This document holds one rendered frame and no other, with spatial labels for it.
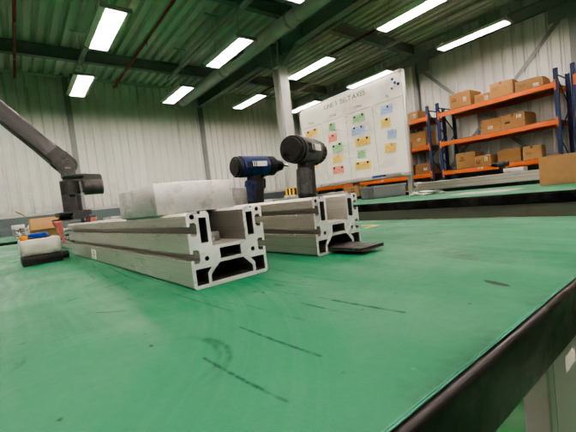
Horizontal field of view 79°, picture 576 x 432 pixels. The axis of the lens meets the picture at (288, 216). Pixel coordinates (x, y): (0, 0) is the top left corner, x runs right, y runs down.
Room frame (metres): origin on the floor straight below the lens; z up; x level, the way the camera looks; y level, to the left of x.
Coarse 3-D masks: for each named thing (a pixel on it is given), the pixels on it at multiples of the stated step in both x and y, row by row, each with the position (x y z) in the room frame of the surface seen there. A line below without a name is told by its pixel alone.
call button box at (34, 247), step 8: (32, 240) 0.81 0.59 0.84; (40, 240) 0.82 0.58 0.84; (48, 240) 0.83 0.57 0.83; (56, 240) 0.84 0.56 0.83; (24, 248) 0.80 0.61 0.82; (32, 248) 0.80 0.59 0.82; (40, 248) 0.81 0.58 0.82; (48, 248) 0.82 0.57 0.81; (56, 248) 0.83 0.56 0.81; (24, 256) 0.79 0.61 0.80; (32, 256) 0.80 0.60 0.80; (40, 256) 0.81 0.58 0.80; (48, 256) 0.82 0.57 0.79; (56, 256) 0.83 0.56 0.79; (64, 256) 0.87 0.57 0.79; (24, 264) 0.79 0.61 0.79; (32, 264) 0.80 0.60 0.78
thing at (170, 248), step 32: (96, 224) 0.71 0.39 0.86; (128, 224) 0.54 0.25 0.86; (160, 224) 0.43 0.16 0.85; (192, 224) 0.39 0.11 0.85; (224, 224) 0.46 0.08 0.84; (256, 224) 0.44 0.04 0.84; (96, 256) 0.74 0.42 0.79; (128, 256) 0.56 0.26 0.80; (160, 256) 0.45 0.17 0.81; (192, 256) 0.40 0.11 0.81; (224, 256) 0.41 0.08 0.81; (256, 256) 0.45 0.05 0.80; (192, 288) 0.38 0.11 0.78
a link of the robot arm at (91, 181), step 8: (64, 160) 1.14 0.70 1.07; (72, 160) 1.16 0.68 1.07; (64, 168) 1.14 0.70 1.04; (72, 168) 1.16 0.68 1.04; (64, 176) 1.14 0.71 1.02; (72, 176) 1.17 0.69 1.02; (80, 176) 1.19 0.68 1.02; (88, 176) 1.20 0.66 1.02; (96, 176) 1.22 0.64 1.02; (88, 184) 1.19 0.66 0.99; (96, 184) 1.20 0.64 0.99; (88, 192) 1.20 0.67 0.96; (96, 192) 1.21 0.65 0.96
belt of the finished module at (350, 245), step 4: (328, 244) 0.54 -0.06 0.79; (332, 244) 0.53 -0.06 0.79; (336, 244) 0.53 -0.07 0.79; (340, 244) 0.52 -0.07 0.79; (344, 244) 0.52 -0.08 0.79; (348, 244) 0.52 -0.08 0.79; (352, 244) 0.51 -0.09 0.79; (356, 244) 0.51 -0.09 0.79; (360, 244) 0.50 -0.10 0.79; (364, 244) 0.50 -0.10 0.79; (368, 244) 0.49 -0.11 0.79; (372, 244) 0.49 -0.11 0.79; (376, 244) 0.49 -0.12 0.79; (380, 244) 0.49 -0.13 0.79; (328, 248) 0.51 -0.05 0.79; (332, 248) 0.51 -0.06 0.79; (336, 248) 0.50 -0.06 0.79; (340, 248) 0.50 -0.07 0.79; (344, 248) 0.49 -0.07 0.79; (348, 248) 0.48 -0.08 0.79; (352, 248) 0.48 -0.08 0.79; (356, 248) 0.48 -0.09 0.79; (360, 248) 0.47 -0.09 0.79; (364, 248) 0.47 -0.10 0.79; (368, 248) 0.48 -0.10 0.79; (372, 248) 0.48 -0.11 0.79
